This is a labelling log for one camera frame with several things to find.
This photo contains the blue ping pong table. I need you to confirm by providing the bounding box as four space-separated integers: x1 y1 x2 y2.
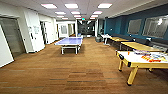
54 36 84 55

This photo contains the rectangular ceiling light panel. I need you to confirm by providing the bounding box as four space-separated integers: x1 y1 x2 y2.
40 3 59 10
71 10 82 15
64 3 79 10
92 10 104 15
54 11 67 16
97 2 114 9

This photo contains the yellow air hockey table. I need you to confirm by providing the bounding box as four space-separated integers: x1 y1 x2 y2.
116 49 168 87

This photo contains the blue game box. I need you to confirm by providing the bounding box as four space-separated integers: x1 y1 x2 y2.
132 49 152 56

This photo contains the grey glass door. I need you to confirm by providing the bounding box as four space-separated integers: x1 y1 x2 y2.
0 16 27 58

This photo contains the grey framed wall window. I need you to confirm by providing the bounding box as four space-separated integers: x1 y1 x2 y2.
142 15 168 38
127 18 143 36

